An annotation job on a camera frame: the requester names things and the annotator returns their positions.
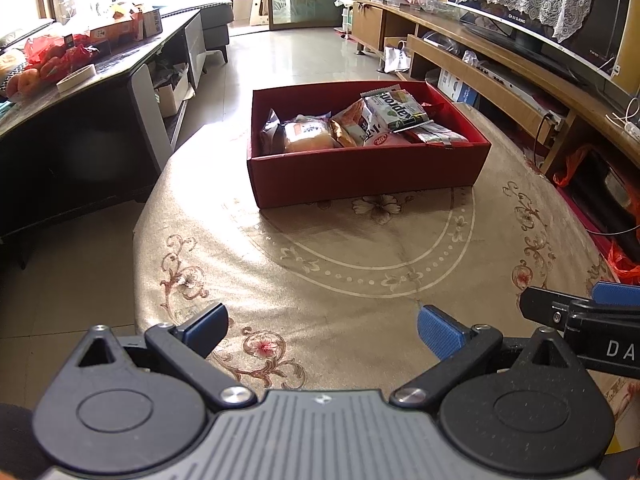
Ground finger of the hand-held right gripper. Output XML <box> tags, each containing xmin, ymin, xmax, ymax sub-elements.
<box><xmin>519</xmin><ymin>286</ymin><xmax>593</xmax><ymax>333</ymax></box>
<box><xmin>591</xmin><ymin>281</ymin><xmax>640</xmax><ymax>307</ymax></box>

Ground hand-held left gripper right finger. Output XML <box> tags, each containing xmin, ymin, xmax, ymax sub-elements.
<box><xmin>390</xmin><ymin>304</ymin><xmax>591</xmax><ymax>409</ymax></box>

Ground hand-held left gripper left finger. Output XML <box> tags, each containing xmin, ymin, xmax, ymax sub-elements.
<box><xmin>59</xmin><ymin>303</ymin><xmax>256</xmax><ymax>409</ymax></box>

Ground red cardboard box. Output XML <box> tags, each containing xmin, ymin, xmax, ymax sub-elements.
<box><xmin>246</xmin><ymin>80</ymin><xmax>492</xmax><ymax>209</ymax></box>

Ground red and silver snack packet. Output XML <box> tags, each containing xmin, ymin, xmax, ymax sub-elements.
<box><xmin>400</xmin><ymin>122</ymin><xmax>471</xmax><ymax>148</ymax></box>

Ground white packet with red logo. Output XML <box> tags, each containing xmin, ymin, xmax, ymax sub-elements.
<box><xmin>357</xmin><ymin>110</ymin><xmax>416</xmax><ymax>147</ymax></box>

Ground clear bread packet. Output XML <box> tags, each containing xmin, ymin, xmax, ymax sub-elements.
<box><xmin>280</xmin><ymin>116</ymin><xmax>335</xmax><ymax>153</ymax></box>

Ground wafer packet with bold lettering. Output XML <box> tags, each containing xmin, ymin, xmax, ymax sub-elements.
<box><xmin>361</xmin><ymin>85</ymin><xmax>432</xmax><ymax>133</ymax></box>

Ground clear fried snack packet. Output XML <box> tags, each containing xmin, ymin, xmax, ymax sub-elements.
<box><xmin>330</xmin><ymin>100</ymin><xmax>368</xmax><ymax>148</ymax></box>

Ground crumpled red plastic bag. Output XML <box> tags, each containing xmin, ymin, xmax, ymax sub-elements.
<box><xmin>605</xmin><ymin>240</ymin><xmax>640</xmax><ymax>286</ymax></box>

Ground black appliance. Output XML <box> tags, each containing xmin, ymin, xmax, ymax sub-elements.
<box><xmin>575</xmin><ymin>150</ymin><xmax>640</xmax><ymax>233</ymax></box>

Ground beige floral tablecloth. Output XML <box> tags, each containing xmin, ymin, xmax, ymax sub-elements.
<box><xmin>132</xmin><ymin>102</ymin><xmax>640</xmax><ymax>421</ymax></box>

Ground orange plastic bag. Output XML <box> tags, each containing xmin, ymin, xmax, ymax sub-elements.
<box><xmin>552</xmin><ymin>142</ymin><xmax>596</xmax><ymax>188</ymax></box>

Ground white power strip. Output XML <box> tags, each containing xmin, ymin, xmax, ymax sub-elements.
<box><xmin>607</xmin><ymin>110</ymin><xmax>640</xmax><ymax>136</ymax></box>

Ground blue and white box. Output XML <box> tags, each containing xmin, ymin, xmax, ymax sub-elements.
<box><xmin>437</xmin><ymin>70</ymin><xmax>478</xmax><ymax>106</ymax></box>

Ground wooden television cabinet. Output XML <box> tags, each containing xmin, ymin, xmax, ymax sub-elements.
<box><xmin>350</xmin><ymin>0</ymin><xmax>640</xmax><ymax>176</ymax></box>

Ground black television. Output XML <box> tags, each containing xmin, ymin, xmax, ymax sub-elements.
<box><xmin>447</xmin><ymin>0</ymin><xmax>640</xmax><ymax>96</ymax></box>

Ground white shopping bag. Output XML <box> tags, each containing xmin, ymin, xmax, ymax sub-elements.
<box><xmin>382</xmin><ymin>44</ymin><xmax>412</xmax><ymax>75</ymax></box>

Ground white round box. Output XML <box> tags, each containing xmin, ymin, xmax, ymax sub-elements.
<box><xmin>56</xmin><ymin>64</ymin><xmax>97</xmax><ymax>92</ymax></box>

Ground pile of orange fruit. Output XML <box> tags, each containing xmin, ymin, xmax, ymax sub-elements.
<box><xmin>5</xmin><ymin>67</ymin><xmax>41</xmax><ymax>98</ymax></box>

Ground grey sofa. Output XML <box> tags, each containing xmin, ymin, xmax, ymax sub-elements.
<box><xmin>200</xmin><ymin>2</ymin><xmax>235</xmax><ymax>63</ymax></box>

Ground orange cardboard boxes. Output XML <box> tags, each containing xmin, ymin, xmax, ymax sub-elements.
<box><xmin>87</xmin><ymin>2</ymin><xmax>163</xmax><ymax>43</ymax></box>

